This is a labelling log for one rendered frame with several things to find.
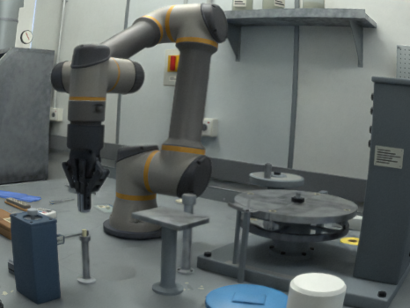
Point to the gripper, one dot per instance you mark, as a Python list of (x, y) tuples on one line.
[(85, 137)]

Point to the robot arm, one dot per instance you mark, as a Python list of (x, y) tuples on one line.
[(189, 96)]

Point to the blue gauge box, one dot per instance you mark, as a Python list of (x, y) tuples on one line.
[(33, 256)]

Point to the grey stand with square plate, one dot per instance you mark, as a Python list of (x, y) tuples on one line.
[(170, 230)]

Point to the black fill-depth knob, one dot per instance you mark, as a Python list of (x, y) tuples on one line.
[(298, 197)]

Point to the grey tablet press body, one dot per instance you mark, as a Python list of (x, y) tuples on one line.
[(320, 224)]

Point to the grey metal spatula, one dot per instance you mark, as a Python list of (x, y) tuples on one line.
[(61, 201)]

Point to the small white card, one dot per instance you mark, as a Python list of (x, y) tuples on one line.
[(103, 208)]

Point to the white handheld device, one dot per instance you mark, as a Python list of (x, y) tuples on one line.
[(46, 212)]

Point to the blue cloth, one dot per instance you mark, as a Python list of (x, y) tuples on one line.
[(19, 195)]

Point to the wooden brush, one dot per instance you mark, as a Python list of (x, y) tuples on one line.
[(17, 203)]

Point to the brown wooden block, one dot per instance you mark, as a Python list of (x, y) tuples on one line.
[(4, 224)]

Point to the white socket with red button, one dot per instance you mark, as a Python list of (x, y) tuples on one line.
[(209, 127)]

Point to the blue round disc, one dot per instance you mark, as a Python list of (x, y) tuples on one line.
[(243, 296)]

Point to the white labelled jar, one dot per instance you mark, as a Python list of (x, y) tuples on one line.
[(274, 4), (242, 4)]

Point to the white cylinder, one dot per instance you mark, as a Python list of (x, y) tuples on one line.
[(317, 290)]

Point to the grey perforated panel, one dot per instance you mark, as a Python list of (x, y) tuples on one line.
[(403, 62)]

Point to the small white wall socket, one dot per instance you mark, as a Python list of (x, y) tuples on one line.
[(56, 114)]

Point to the thin grey post with pellet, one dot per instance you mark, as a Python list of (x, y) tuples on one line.
[(85, 256)]

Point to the grey round post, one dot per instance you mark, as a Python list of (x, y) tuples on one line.
[(187, 230)]

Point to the red and yellow wall switch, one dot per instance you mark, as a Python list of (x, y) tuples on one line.
[(171, 67)]

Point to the round wall gauge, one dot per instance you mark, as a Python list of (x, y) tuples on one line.
[(26, 36)]

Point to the grey wall shelf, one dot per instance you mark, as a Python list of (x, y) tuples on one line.
[(298, 22)]

